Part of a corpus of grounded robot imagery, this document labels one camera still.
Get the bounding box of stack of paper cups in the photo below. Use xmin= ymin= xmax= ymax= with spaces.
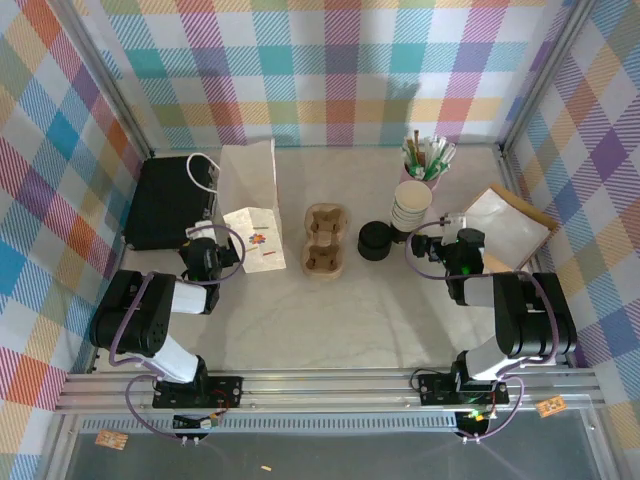
xmin=389 ymin=180 xmax=434 ymax=246

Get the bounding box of stack of black cup lids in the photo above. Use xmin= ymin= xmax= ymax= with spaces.
xmin=356 ymin=221 xmax=396 ymax=262

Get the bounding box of white paper bag with handles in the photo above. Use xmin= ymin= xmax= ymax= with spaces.
xmin=187 ymin=138 xmax=287 ymax=275

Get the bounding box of stack of white napkins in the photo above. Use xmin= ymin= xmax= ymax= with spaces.
xmin=464 ymin=192 xmax=549 ymax=261

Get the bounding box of black hard carrying case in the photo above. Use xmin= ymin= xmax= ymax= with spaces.
xmin=123 ymin=156 xmax=221 ymax=252

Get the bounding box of brown cardboard napkin tray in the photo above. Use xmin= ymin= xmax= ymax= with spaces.
xmin=462 ymin=183 xmax=560 ymax=274

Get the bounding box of pink cylindrical holder cup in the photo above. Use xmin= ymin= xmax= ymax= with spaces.
xmin=398 ymin=160 xmax=442 ymax=195

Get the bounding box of plaid patterned backdrop panel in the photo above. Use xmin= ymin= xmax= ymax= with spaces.
xmin=0 ymin=0 xmax=151 ymax=480
xmin=79 ymin=0 xmax=571 ymax=149
xmin=504 ymin=0 xmax=640 ymax=480

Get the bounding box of small green circuit board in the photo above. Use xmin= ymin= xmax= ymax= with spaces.
xmin=459 ymin=408 xmax=497 ymax=426
xmin=173 ymin=412 xmax=221 ymax=431

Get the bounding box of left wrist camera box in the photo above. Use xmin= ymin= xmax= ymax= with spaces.
xmin=185 ymin=219 xmax=217 ymax=242

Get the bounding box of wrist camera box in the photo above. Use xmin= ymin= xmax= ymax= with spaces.
xmin=441 ymin=212 xmax=470 ymax=236
xmin=185 ymin=219 xmax=217 ymax=242

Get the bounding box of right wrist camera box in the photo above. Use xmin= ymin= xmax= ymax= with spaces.
xmin=441 ymin=212 xmax=470 ymax=236

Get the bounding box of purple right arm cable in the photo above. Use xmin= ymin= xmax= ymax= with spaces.
xmin=405 ymin=222 xmax=560 ymax=444

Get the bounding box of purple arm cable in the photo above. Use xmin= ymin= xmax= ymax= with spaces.
xmin=405 ymin=222 xmax=560 ymax=444
xmin=108 ymin=223 xmax=247 ymax=442

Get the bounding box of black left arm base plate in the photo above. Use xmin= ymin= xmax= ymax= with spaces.
xmin=152 ymin=374 xmax=245 ymax=409

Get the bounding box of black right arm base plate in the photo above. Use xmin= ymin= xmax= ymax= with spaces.
xmin=418 ymin=373 xmax=510 ymax=406

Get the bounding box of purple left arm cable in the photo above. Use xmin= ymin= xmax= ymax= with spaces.
xmin=108 ymin=223 xmax=247 ymax=442

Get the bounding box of aluminium mounting rail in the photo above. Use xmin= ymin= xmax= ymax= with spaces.
xmin=52 ymin=369 xmax=609 ymax=415

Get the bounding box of aluminium frame post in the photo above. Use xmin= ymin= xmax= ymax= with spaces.
xmin=58 ymin=0 xmax=156 ymax=157
xmin=497 ymin=0 xmax=599 ymax=159

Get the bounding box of grey slotted cable duct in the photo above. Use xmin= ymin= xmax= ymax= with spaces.
xmin=79 ymin=412 xmax=464 ymax=434

